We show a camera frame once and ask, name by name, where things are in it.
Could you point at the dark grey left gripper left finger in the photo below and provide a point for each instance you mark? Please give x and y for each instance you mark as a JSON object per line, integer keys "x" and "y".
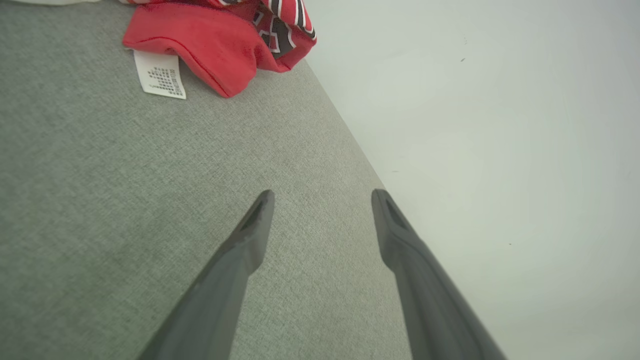
{"x": 225, "y": 290}

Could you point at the grey fabric sofa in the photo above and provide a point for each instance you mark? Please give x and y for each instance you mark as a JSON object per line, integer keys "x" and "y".
{"x": 125, "y": 200}

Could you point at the red Bulls basketball jersey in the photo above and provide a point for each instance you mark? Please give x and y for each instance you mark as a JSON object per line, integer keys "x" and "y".
{"x": 215, "y": 45}

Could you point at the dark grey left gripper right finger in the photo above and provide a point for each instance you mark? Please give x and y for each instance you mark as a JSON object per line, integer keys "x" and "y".
{"x": 430, "y": 300}

